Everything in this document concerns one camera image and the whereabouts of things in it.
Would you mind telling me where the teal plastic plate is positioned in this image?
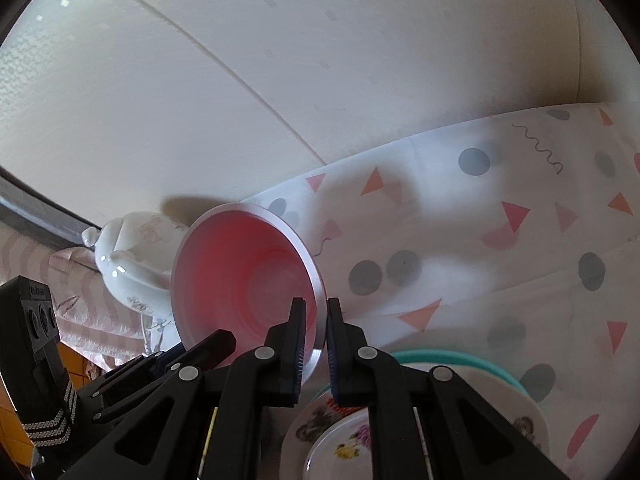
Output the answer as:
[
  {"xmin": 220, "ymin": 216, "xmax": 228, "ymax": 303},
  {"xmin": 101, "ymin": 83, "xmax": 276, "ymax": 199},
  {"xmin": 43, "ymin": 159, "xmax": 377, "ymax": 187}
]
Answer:
[{"xmin": 392, "ymin": 349, "xmax": 527, "ymax": 396}]

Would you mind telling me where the red plastic bowl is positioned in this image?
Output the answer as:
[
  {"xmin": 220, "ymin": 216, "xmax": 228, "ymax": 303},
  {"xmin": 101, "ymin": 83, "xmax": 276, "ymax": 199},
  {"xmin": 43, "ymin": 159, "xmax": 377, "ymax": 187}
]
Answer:
[{"xmin": 170, "ymin": 204, "xmax": 326, "ymax": 380}]

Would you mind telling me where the large white patterned plate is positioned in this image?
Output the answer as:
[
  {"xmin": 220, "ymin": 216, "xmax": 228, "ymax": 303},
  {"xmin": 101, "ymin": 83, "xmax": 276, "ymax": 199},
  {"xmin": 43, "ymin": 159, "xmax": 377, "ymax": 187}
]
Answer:
[{"xmin": 279, "ymin": 365, "xmax": 550, "ymax": 480}]

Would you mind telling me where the small white floral plate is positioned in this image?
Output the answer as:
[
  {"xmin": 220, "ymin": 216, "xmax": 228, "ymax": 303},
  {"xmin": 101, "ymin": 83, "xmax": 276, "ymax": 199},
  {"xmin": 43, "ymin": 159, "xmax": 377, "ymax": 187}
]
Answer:
[{"xmin": 303, "ymin": 408, "xmax": 373, "ymax": 480}]

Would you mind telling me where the pink striped cloth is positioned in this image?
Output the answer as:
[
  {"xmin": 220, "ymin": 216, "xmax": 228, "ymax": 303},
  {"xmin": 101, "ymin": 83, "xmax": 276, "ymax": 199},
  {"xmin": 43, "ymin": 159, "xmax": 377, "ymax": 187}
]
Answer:
[{"xmin": 1, "ymin": 223, "xmax": 148, "ymax": 370}]

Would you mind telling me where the white ceramic electric kettle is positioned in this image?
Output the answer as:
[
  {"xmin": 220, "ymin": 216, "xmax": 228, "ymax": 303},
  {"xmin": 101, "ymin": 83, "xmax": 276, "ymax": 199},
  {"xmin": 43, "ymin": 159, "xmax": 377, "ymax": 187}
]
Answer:
[{"xmin": 81, "ymin": 211, "xmax": 188, "ymax": 353}]

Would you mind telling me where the patterned white tablecloth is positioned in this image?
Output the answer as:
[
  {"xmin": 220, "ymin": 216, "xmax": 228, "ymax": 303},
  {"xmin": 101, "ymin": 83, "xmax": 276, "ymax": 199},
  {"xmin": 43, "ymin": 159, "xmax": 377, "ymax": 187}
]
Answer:
[{"xmin": 253, "ymin": 103, "xmax": 639, "ymax": 479}]

